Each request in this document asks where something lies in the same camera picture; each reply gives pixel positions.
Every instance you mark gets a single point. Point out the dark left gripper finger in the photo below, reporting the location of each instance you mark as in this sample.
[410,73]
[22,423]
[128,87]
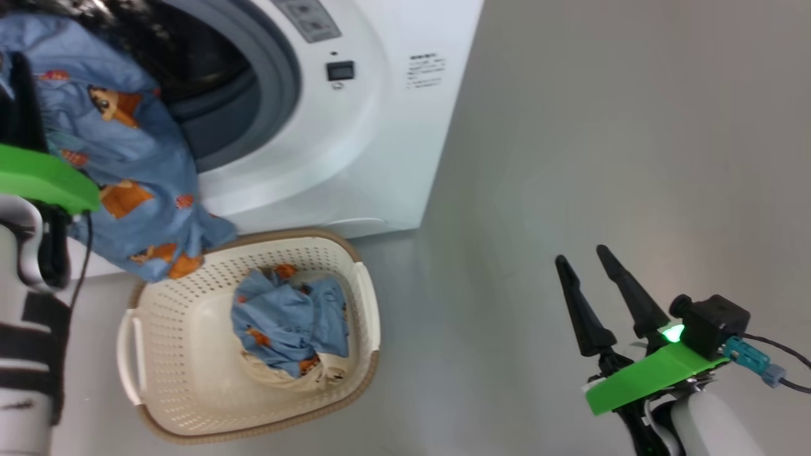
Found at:
[25,107]

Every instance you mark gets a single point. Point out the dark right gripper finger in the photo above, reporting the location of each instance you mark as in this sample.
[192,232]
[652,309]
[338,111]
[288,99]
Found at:
[583,316]
[633,297]

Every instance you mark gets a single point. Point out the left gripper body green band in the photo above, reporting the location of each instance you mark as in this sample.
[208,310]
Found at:
[38,177]

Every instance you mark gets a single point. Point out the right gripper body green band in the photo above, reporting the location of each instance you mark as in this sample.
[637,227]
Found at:
[646,380]

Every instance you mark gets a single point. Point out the blue cartoon print garment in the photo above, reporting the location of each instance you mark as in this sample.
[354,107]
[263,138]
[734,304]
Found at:
[127,158]
[298,323]

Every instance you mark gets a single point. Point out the cream printed garment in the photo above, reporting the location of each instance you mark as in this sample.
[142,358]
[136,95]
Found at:
[323,377]

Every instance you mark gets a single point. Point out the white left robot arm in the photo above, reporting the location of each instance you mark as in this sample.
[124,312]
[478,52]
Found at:
[19,380]

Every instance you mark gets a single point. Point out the cream perforated basket brown rim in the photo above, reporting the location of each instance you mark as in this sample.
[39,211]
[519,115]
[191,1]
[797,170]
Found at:
[190,329]

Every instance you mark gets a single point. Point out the grey rubber door gasket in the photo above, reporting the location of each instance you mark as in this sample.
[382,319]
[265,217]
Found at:
[279,95]

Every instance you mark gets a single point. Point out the white front-load washing machine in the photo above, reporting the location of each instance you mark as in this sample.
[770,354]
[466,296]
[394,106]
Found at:
[380,158]

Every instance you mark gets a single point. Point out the black door latch socket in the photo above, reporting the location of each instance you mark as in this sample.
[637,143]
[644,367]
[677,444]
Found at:
[340,70]

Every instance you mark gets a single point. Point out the round white filter cover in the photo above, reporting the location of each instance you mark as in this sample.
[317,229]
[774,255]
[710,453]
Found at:
[355,225]

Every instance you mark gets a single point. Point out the grey instruction sticker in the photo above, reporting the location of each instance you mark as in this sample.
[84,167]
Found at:
[310,19]

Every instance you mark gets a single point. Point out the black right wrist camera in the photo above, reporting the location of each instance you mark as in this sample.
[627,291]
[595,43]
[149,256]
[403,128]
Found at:
[713,323]

